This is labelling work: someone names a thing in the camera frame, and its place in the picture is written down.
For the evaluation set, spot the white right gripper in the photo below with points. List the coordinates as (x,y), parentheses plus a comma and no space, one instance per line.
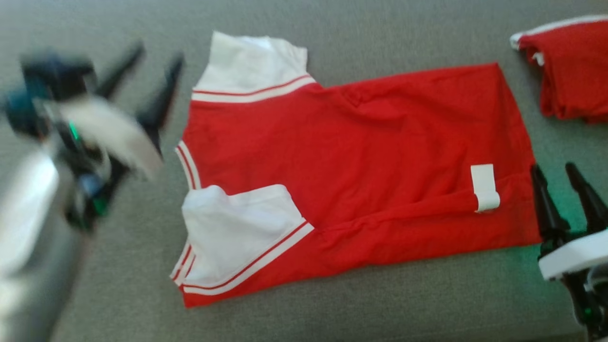
(579,256)

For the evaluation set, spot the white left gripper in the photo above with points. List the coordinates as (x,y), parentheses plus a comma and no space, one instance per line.
(104,137)

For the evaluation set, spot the plain red garment white trim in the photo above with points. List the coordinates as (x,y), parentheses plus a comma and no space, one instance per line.
(574,71)

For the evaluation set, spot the red jersey with white sleeves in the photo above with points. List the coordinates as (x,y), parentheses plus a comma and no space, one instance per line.
(361,166)

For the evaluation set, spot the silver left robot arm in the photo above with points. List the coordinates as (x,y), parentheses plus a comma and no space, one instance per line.
(33,247)

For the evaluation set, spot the large grey sofa seat cushion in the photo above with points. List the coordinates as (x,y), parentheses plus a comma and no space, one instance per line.
(380,308)

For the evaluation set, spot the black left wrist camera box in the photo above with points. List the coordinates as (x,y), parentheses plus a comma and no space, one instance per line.
(47,80)

